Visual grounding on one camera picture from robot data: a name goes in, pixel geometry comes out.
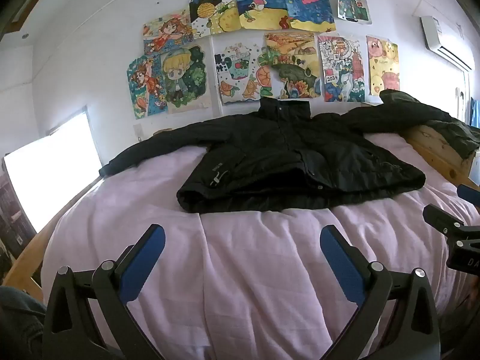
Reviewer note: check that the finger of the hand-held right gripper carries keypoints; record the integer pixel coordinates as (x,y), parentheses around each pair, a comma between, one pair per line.
(469,194)
(438,216)

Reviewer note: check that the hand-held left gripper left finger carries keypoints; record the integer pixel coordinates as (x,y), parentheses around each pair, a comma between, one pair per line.
(144,260)

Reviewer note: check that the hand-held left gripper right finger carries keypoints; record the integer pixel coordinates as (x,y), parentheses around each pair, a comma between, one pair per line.
(339,260)

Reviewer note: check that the black padded jacket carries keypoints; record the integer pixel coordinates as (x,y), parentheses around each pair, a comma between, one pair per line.
(262,157)

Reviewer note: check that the person's right forearm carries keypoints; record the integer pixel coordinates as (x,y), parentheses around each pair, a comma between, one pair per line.
(468,307)

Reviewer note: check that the olive green garment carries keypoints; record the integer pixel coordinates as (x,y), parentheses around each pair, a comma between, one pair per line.
(455,135)

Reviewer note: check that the blue cloth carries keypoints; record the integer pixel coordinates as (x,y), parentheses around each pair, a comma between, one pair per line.
(474,112)

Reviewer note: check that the pink blanket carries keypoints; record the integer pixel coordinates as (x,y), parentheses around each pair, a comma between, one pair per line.
(232,270)

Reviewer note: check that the bright window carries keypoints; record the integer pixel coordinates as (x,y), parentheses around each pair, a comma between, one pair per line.
(52,172)

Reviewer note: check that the person's jeans leg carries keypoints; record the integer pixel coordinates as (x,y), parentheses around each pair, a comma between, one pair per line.
(18,322)

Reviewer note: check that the pink pigs yellow drawing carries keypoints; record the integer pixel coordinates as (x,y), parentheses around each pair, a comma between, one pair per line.
(383,67)

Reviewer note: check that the white air conditioner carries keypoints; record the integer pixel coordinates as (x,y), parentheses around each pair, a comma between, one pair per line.
(444,41)

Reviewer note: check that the swimming girl drawing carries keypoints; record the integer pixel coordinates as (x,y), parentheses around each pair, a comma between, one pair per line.
(144,86)

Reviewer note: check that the colourful city drawing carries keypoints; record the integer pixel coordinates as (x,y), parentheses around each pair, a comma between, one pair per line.
(342,69)

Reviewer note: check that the blond figure green drawing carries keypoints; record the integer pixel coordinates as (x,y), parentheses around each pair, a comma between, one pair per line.
(183,77)

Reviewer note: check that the orange landscape drawing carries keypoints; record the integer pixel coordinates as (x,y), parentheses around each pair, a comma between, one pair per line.
(294,63)

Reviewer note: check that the turtles and cup drawing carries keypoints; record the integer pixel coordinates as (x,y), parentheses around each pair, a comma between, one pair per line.
(240,71)

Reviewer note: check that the orange-haired girl drawing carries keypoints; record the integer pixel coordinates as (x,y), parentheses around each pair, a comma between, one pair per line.
(167,32)

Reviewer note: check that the pink jellyfish sea painting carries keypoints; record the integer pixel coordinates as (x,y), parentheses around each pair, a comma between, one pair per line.
(309,5)

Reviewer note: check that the yellow and black collage drawing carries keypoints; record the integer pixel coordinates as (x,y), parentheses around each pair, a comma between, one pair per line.
(212,13)

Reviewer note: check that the blue sea fish painting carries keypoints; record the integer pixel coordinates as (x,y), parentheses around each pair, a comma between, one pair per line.
(258,3)

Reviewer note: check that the wooden bed frame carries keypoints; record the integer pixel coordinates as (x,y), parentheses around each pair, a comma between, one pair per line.
(431,146)

